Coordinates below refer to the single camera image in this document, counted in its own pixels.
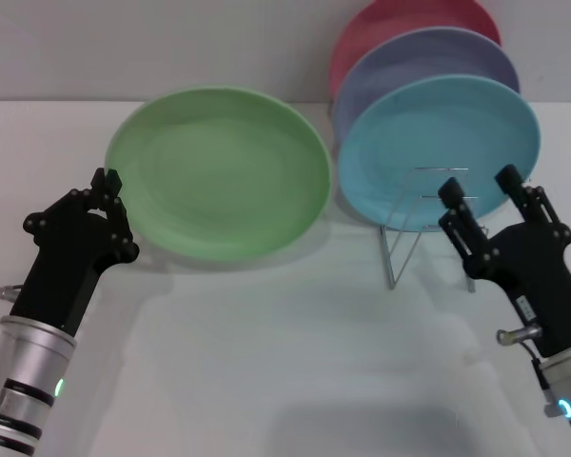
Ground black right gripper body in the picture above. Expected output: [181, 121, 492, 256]
[463, 223, 571, 359]

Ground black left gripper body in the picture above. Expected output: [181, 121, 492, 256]
[10, 210, 121, 337]

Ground green round plate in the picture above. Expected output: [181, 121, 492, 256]
[104, 85, 333, 262]

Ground light blue round plate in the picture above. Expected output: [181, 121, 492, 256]
[336, 74, 541, 233]

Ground purple round plate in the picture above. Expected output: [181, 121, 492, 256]
[330, 27, 522, 144]

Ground red round plate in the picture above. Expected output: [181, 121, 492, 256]
[327, 0, 502, 104]

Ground metal wire plate rack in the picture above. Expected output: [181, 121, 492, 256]
[379, 166, 489, 292]

